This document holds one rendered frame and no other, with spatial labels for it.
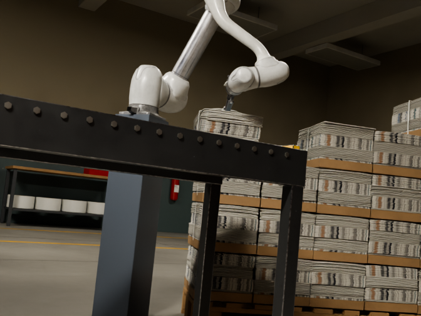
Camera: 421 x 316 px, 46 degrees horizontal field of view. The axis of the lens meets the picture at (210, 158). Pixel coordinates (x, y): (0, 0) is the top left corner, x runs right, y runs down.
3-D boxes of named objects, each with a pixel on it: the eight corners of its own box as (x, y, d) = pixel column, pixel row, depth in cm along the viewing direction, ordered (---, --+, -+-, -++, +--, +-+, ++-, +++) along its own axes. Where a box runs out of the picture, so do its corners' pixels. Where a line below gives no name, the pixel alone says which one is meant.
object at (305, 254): (183, 285, 269) (192, 192, 273) (379, 298, 287) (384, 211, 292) (192, 299, 231) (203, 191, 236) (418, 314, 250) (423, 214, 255)
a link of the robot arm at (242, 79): (229, 96, 235) (255, 91, 238) (237, 88, 220) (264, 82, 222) (224, 74, 236) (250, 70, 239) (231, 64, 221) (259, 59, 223)
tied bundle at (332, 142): (293, 171, 285) (296, 132, 287) (341, 177, 289) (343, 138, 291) (318, 167, 247) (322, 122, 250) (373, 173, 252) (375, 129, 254)
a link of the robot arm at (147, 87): (121, 103, 250) (126, 61, 252) (143, 111, 265) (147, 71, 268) (146, 103, 242) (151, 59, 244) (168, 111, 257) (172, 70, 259)
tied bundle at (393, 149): (339, 177, 289) (343, 138, 291) (386, 182, 294) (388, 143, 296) (371, 173, 252) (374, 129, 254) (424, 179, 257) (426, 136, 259)
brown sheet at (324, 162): (294, 170, 284) (294, 163, 285) (340, 175, 289) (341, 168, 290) (319, 166, 247) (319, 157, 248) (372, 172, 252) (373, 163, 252)
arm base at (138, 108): (113, 112, 244) (114, 101, 244) (136, 121, 264) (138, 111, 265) (144, 113, 236) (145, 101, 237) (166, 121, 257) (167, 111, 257)
